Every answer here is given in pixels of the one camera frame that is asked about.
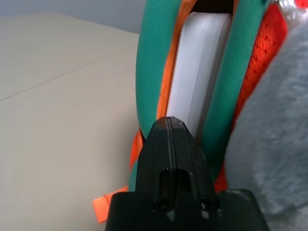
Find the white pencil case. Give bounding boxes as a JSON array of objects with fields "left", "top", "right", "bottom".
[{"left": 166, "top": 12, "right": 233, "bottom": 145}]

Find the grey white plush toy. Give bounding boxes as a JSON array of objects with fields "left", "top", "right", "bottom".
[{"left": 223, "top": 0, "right": 308, "bottom": 218}]

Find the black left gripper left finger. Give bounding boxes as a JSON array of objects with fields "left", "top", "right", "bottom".
[{"left": 134, "top": 116, "right": 175, "bottom": 209}]

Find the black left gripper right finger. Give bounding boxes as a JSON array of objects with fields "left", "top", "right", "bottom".
[{"left": 169, "top": 116, "right": 220, "bottom": 210}]

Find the orange and teal backpack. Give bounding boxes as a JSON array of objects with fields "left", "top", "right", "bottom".
[{"left": 92, "top": 0, "right": 289, "bottom": 224}]

